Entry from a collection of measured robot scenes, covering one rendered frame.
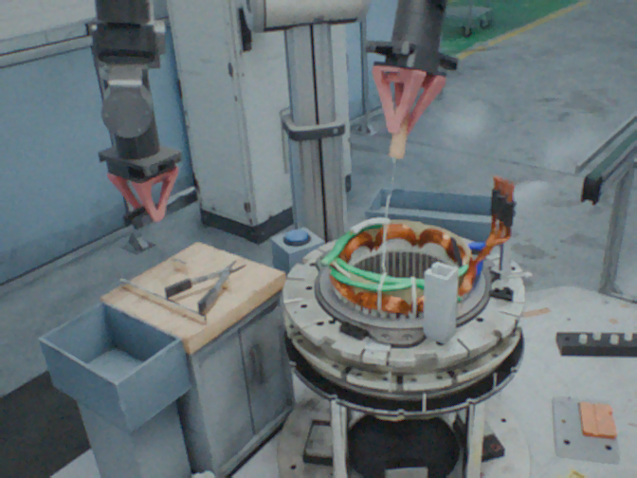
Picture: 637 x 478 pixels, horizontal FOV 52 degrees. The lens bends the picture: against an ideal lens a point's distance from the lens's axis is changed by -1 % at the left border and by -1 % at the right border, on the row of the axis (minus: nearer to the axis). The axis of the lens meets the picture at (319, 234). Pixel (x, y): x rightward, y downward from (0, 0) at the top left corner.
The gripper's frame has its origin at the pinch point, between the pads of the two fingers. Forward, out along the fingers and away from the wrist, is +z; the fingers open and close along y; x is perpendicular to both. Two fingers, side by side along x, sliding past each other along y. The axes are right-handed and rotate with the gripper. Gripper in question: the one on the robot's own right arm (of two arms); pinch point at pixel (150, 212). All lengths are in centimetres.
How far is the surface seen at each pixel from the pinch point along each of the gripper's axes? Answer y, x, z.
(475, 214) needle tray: 26, 51, 15
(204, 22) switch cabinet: -152, 159, 11
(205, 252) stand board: -1.8, 10.4, 12.0
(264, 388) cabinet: 12.4, 6.1, 30.4
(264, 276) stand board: 11.4, 9.8, 11.9
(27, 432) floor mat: -112, 17, 119
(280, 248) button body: 3.4, 22.7, 15.7
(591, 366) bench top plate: 51, 51, 40
